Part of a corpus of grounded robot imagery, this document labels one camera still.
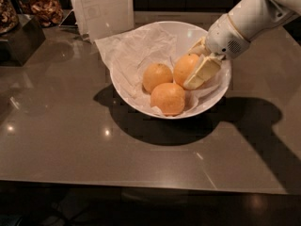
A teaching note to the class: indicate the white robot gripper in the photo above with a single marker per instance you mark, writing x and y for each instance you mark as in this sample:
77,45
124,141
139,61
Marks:
225,40

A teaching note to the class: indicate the orange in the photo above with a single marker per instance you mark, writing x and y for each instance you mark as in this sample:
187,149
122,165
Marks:
156,74
169,98
183,67

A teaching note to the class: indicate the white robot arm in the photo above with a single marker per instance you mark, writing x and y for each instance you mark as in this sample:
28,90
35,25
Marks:
253,17

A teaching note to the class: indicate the white ceramic bowl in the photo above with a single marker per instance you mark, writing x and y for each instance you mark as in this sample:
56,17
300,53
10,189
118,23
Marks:
202,99

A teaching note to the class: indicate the white crumpled paper liner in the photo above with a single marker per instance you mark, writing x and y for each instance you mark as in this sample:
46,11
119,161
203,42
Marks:
128,55

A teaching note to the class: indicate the white paper sign stand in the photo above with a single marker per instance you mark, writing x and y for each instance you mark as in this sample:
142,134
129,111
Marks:
97,19

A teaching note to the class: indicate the glass jar of dried fruit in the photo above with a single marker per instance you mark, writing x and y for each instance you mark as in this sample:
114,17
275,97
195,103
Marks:
48,12

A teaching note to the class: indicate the glass jar at left edge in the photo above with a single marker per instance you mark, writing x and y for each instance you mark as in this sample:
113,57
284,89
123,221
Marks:
8,16

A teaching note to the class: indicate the dark square pedestal block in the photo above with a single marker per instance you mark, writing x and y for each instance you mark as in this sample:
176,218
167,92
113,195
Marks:
20,43

